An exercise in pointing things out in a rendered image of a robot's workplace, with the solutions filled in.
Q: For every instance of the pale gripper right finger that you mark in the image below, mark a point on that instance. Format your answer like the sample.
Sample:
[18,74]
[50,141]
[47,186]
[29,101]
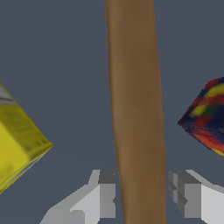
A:
[198,201]

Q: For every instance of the multicoloured puzzle cube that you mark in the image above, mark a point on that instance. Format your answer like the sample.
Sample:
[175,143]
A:
[205,116]

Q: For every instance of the yellow box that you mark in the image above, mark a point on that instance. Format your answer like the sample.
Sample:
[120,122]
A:
[17,140]

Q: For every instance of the long brown wooden stick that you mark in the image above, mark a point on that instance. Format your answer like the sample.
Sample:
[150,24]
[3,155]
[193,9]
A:
[135,110]

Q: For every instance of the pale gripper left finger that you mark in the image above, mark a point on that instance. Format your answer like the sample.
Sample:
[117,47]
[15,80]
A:
[93,201]

